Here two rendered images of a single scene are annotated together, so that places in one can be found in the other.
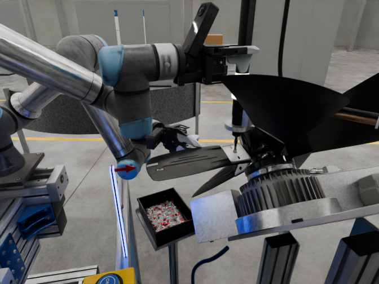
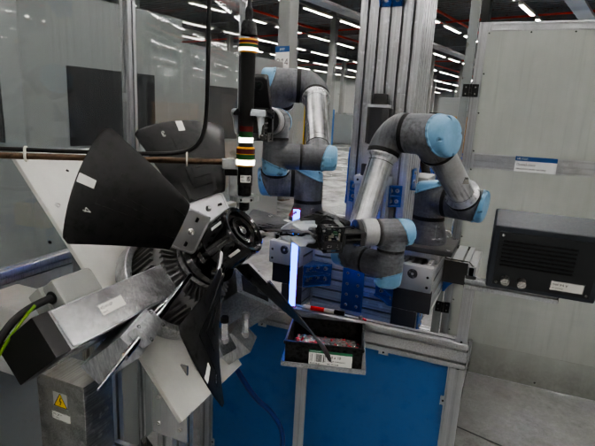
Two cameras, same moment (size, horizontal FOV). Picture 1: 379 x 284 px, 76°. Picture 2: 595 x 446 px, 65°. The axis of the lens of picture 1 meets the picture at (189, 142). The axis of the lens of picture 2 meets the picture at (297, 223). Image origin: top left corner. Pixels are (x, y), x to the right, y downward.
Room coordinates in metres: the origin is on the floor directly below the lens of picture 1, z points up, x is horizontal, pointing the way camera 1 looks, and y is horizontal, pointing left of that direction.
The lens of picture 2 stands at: (1.38, -0.96, 1.48)
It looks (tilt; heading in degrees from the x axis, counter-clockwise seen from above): 13 degrees down; 125
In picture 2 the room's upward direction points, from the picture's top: 3 degrees clockwise
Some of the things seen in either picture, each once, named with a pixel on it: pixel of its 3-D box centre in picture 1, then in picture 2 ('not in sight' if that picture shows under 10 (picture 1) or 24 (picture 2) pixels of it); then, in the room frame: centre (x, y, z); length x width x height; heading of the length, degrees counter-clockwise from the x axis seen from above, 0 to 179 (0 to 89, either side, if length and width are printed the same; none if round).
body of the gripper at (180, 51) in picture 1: (198, 63); (260, 123); (0.58, -0.02, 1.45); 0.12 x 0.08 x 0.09; 114
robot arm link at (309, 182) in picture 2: not in sight; (306, 182); (0.30, 0.62, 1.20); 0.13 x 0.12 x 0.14; 37
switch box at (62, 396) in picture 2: not in sight; (76, 410); (0.36, -0.43, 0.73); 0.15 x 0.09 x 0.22; 14
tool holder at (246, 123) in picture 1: (242, 111); (240, 180); (0.62, -0.14, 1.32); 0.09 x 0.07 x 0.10; 49
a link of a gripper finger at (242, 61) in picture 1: (244, 60); (237, 121); (0.60, -0.13, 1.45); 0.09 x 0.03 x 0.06; 105
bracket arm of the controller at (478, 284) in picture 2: not in sight; (509, 288); (1.16, 0.37, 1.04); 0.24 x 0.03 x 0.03; 14
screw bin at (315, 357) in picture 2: (166, 214); (325, 342); (0.75, 0.09, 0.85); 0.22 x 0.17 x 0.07; 28
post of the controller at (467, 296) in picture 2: not in sight; (466, 310); (1.06, 0.34, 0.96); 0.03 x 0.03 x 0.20; 14
